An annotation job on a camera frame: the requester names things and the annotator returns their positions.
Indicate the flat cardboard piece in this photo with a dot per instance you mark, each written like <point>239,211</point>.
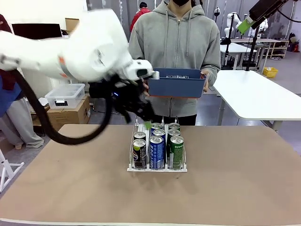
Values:
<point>70,23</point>

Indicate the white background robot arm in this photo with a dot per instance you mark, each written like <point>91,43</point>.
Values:
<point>231,21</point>
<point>264,26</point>

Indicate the clear plastic storage box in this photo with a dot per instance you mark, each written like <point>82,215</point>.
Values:
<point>63,94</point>

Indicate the black tripod stand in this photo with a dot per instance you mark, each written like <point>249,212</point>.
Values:
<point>229,42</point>
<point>252,50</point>

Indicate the wooden shelf bench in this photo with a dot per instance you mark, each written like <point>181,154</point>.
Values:
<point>270,40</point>

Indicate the black computer monitor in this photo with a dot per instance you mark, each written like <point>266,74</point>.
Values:
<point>35,29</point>

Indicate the large white table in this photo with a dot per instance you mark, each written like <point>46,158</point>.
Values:
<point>258,99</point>

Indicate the person in red jacket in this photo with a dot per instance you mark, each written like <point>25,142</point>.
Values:
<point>138,16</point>

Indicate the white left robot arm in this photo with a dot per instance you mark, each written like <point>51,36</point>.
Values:
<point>94,47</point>

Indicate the black face mask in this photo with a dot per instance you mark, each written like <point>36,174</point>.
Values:
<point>182,2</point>

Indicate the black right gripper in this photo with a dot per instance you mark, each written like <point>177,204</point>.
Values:
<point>265,11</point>

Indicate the large cardboard box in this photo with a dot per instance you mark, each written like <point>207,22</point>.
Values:
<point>70,115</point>

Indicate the purple bag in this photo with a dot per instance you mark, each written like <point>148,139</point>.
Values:
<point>294,46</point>

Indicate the person's left forearm grey sleeve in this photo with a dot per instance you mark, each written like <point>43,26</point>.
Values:
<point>214,73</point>

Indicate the white stand frame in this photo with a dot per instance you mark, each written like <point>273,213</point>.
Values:
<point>14,164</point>

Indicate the person's left hand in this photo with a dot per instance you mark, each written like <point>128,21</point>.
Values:
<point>206,81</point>

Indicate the yellow crate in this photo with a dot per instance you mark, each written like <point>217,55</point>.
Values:
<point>270,72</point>

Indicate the blue plastic bin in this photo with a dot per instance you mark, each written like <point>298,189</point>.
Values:
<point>175,87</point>

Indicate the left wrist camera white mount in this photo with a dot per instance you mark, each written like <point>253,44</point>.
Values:
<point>156,75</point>

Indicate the person in maroon sweater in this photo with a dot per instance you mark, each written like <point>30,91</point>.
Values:
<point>18,127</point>

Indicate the white background table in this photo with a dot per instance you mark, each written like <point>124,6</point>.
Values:
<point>237,48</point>

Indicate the person in grey hoodie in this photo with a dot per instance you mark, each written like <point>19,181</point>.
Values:
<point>176,47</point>

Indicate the person's right hand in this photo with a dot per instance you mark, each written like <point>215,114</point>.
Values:
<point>146,88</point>

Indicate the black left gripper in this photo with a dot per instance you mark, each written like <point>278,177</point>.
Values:
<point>131,99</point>

